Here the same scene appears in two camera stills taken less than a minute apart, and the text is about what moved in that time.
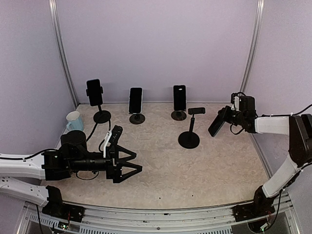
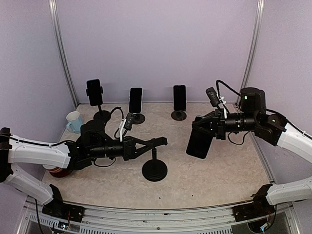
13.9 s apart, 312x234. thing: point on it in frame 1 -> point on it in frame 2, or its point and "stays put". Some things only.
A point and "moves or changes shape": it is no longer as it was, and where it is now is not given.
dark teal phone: (94, 92) stays put
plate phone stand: (179, 115) stays put
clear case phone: (179, 98) stays put
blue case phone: (135, 100) stays put
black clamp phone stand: (190, 140) -> (154, 170)
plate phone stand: (137, 119) stays put
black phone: (215, 126) moves or changes shape
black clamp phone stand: (102, 116) stays put
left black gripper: (114, 172) -> (129, 147)
